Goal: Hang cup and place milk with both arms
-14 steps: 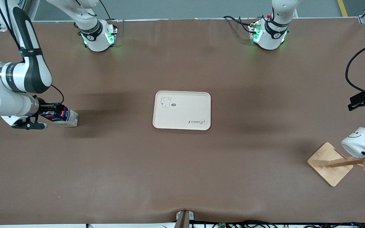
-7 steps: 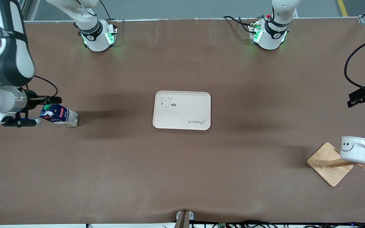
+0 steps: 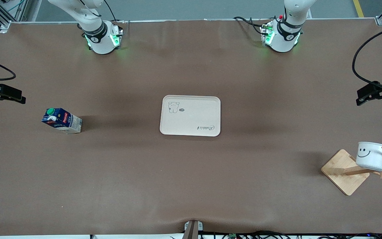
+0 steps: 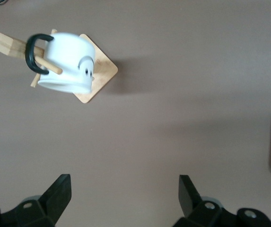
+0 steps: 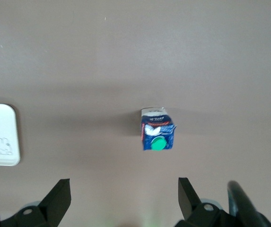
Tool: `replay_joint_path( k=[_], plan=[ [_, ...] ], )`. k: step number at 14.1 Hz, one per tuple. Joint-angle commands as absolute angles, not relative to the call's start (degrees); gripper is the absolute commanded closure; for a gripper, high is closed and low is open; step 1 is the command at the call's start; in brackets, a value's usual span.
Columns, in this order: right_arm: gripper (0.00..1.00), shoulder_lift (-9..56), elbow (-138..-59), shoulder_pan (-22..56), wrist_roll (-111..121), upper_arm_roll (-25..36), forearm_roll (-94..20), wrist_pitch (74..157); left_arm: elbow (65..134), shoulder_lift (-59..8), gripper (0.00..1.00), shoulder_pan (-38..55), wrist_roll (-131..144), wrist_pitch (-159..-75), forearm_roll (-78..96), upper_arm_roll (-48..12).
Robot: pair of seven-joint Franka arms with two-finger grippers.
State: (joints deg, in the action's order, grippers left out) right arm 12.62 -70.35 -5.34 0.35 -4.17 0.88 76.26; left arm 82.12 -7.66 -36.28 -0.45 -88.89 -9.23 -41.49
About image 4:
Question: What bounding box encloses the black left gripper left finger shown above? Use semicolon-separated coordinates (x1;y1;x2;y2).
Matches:
0;174;72;227

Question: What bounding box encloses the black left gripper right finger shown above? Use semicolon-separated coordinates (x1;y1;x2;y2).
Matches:
172;175;238;227

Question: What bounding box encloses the white cup black handle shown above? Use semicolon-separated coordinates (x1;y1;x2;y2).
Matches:
25;32;96;95

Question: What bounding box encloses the wooden cup rack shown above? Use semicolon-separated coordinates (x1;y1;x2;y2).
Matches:
0;28;119;104

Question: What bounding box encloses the brown table cover mat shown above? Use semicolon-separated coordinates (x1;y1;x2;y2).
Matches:
0;0;271;227

